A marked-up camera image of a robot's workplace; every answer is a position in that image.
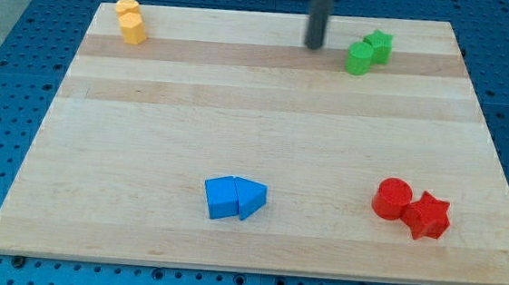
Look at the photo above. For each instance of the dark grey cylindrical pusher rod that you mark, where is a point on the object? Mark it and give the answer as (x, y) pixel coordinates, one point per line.
(318, 15)

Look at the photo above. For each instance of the light wooden board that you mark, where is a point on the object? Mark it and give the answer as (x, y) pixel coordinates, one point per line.
(116, 172)

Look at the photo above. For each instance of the green cylinder block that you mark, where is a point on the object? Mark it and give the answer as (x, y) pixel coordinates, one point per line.
(359, 58)

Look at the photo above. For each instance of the green star block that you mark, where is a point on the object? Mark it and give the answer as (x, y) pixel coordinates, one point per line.
(382, 44)

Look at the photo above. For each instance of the yellow hexagon block front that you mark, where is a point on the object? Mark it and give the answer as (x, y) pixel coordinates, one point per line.
(132, 27)

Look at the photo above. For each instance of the yellow block rear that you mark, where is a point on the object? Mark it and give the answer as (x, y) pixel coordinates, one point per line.
(124, 7)

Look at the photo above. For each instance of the blue triangle block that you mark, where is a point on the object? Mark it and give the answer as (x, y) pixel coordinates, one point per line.
(251, 196)

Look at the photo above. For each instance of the red cylinder block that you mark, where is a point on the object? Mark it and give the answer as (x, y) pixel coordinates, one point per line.
(392, 196)

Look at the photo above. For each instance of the blue cube block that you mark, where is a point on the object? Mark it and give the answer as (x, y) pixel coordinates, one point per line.
(222, 197)

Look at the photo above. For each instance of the red star block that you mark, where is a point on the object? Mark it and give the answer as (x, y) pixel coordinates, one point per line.
(426, 217)

